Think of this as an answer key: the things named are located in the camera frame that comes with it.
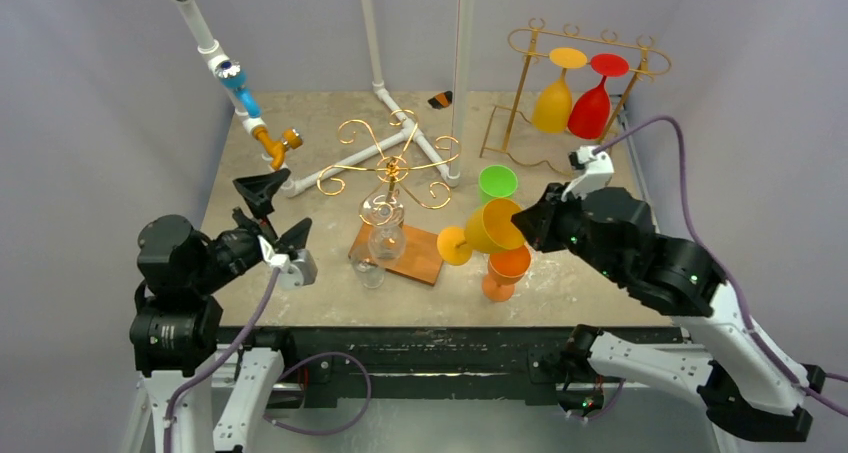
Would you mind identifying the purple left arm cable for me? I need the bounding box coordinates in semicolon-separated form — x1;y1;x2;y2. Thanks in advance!
162;267;283;453

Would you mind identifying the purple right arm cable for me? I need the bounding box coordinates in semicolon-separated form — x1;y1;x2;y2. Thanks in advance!
594;114;848;418

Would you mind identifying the yellow wine glass front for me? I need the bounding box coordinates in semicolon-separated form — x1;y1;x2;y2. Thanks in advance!
531;47;588;134

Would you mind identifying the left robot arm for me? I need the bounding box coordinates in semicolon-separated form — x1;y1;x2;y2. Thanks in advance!
129;168;317;452

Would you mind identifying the blue faucet handle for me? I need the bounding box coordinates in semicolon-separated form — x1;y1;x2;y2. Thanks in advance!
214;60;261;118

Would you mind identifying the black table front rail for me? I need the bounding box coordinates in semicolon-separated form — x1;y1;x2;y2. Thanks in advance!
211;325;690;410

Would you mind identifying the orange plastic wine glass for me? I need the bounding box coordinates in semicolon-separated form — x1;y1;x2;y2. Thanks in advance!
482;246;532;302

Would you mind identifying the orange faucet handle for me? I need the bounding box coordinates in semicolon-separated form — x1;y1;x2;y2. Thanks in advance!
251;126;303;171

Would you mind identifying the clear wine glass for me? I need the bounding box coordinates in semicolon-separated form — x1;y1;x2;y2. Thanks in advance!
359;193;407;268
350;249;386;289

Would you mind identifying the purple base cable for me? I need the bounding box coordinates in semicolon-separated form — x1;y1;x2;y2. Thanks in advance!
563;377;627;425
262;351;374;436

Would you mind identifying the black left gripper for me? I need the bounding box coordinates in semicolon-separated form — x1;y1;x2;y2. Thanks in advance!
190;167;310;292

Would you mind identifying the black orange small clip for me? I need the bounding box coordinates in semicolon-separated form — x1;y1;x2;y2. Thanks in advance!
427;90;453;110

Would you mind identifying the gold wire wine glass rack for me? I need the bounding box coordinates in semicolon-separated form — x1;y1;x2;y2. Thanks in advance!
478;18;673;174

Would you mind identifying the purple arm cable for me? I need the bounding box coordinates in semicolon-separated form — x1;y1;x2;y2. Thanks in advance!
594;114;848;418
162;267;283;453

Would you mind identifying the red plastic wine glass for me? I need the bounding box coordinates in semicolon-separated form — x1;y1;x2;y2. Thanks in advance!
567;53;629;140

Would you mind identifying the yellow wine glass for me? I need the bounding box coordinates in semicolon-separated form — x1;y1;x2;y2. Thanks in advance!
436;198;525;266
531;47;588;134

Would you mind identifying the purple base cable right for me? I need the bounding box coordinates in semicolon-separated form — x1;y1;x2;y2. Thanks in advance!
563;377;627;425

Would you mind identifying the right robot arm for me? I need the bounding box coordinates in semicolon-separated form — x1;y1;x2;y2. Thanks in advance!
511;183;825;443

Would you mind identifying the gold scroll glass tree stand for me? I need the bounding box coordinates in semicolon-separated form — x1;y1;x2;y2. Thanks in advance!
315;109;461;212

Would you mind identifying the white PVC pipe frame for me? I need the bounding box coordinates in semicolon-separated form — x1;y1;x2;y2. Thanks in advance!
170;0;460;198

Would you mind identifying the wooden base board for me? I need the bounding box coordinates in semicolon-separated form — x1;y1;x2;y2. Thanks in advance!
348;224;443;286

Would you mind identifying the green plastic wine glass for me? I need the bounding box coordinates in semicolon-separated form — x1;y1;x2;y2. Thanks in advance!
478;164;518;204

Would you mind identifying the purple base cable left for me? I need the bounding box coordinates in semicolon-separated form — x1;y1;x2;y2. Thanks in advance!
262;351;374;436

